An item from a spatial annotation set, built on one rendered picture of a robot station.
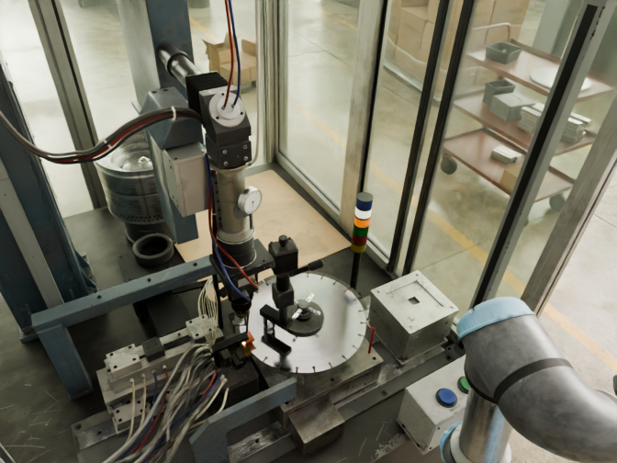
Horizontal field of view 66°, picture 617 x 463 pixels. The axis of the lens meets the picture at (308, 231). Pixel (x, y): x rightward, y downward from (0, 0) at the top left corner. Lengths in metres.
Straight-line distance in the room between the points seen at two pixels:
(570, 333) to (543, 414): 2.13
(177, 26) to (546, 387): 0.91
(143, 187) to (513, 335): 1.19
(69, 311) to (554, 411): 1.01
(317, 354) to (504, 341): 0.56
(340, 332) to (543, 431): 0.64
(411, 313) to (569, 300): 1.73
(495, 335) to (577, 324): 2.15
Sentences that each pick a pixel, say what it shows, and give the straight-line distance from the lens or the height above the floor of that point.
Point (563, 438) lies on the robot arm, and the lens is 0.73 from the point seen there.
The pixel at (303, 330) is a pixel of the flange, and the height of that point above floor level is 0.96.
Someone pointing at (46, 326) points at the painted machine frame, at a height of 1.03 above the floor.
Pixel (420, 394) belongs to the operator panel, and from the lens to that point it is 1.24.
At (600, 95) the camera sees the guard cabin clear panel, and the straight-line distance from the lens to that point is 1.05.
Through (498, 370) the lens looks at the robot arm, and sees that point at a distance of 0.74.
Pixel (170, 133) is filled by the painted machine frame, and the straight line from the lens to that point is 0.89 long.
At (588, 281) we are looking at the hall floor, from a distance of 3.19.
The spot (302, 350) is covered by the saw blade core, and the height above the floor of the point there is 0.95.
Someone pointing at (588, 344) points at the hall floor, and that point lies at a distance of 2.83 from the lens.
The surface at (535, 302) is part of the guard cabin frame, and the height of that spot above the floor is 1.09.
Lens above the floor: 1.92
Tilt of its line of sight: 40 degrees down
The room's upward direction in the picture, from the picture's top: 3 degrees clockwise
